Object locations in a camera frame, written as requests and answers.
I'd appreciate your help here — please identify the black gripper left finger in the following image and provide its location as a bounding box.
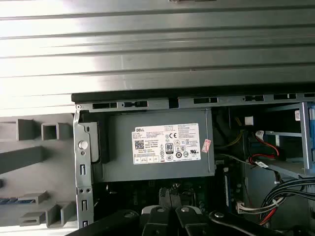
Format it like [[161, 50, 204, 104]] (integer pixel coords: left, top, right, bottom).
[[64, 206, 171, 236]]

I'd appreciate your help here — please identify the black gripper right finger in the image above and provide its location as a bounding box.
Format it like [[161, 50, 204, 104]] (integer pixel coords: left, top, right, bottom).
[[175, 206, 306, 236]]

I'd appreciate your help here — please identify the grey power supply unit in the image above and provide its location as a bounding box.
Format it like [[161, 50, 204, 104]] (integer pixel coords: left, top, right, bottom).
[[81, 109, 216, 183]]

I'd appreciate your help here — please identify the black open PC case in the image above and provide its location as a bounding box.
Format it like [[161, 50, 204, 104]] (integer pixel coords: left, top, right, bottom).
[[70, 92, 315, 236]]

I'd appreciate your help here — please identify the grey parts rack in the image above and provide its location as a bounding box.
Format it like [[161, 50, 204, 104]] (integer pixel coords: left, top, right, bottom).
[[0, 119, 77, 228]]

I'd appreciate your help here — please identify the grey metal drive cage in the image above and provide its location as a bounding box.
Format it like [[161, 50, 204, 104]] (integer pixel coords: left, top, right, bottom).
[[264, 102, 315, 181]]

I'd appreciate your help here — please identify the yellow wire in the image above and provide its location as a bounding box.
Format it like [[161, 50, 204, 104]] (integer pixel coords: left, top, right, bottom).
[[220, 117, 245, 148]]

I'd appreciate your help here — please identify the red wire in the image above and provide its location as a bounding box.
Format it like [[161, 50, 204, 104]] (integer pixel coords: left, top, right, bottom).
[[248, 144, 281, 166]]

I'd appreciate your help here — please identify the black cable bundle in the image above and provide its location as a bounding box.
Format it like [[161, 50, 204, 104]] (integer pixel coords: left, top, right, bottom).
[[259, 178, 315, 228]]

